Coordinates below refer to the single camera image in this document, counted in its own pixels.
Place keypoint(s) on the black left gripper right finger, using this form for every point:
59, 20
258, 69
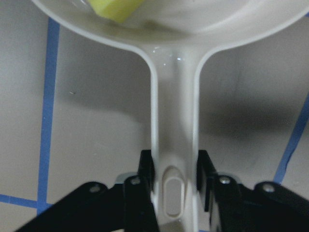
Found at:
268, 207

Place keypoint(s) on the yellow green sponge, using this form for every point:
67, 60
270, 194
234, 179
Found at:
115, 10

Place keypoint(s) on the beige plastic dustpan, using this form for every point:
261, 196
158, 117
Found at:
176, 38

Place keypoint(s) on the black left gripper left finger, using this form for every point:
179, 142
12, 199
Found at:
93, 207

